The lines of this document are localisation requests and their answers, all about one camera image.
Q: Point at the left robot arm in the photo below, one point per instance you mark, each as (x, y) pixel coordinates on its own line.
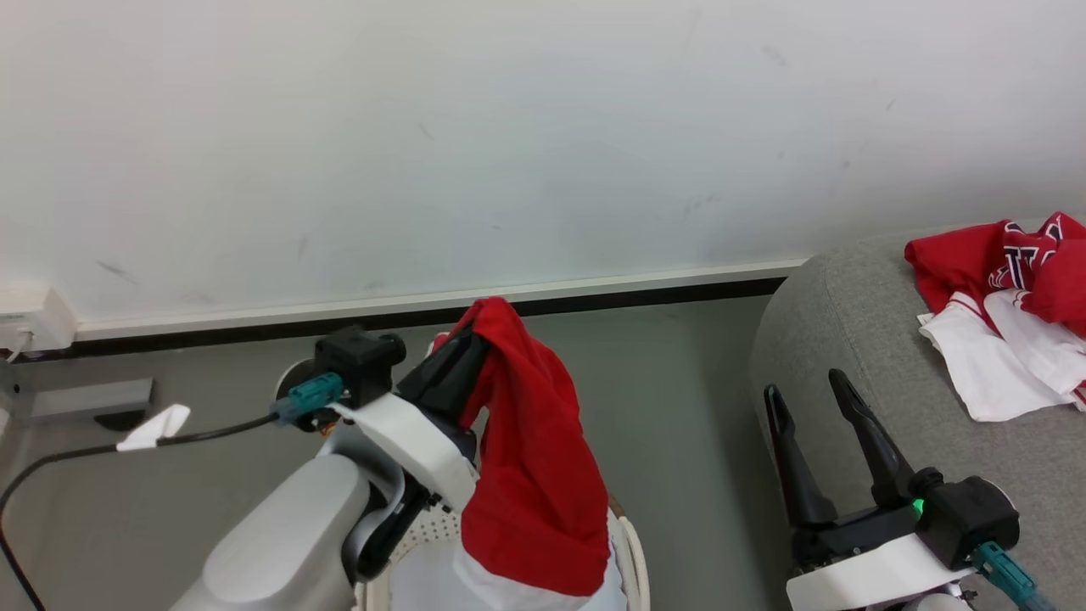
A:
(280, 535)

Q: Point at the grey fabric sofa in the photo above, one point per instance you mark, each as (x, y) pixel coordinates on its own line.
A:
(848, 339)

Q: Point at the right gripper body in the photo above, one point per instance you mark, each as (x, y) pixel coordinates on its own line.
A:
(865, 573)

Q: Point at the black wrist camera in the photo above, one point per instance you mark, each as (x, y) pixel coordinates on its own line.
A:
(361, 361)
(967, 518)

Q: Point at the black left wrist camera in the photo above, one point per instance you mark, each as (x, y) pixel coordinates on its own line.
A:
(361, 361)

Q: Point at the white laundry basket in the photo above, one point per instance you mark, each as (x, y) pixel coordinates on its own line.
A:
(636, 560)

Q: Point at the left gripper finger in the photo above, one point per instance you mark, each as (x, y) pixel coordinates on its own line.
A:
(445, 378)

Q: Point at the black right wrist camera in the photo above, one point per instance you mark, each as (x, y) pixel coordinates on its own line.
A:
(967, 518)

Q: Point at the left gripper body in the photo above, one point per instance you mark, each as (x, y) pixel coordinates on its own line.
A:
(407, 441)

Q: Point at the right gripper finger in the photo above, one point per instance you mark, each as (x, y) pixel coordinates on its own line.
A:
(797, 479)
(878, 454)

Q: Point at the plain red garment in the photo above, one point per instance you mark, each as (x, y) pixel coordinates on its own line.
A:
(526, 458)

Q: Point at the white wall socket box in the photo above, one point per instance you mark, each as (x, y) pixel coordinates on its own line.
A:
(34, 318)

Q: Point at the red lettered jersey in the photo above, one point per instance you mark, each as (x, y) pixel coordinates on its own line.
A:
(959, 263)

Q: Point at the plain white garment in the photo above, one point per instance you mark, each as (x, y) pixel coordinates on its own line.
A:
(424, 585)

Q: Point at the white garment red trim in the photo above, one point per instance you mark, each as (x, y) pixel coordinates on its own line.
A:
(993, 365)

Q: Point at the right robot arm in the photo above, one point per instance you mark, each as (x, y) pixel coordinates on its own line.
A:
(933, 604)

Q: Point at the white wall baseboard strip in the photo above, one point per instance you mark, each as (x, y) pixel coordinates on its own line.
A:
(594, 288)

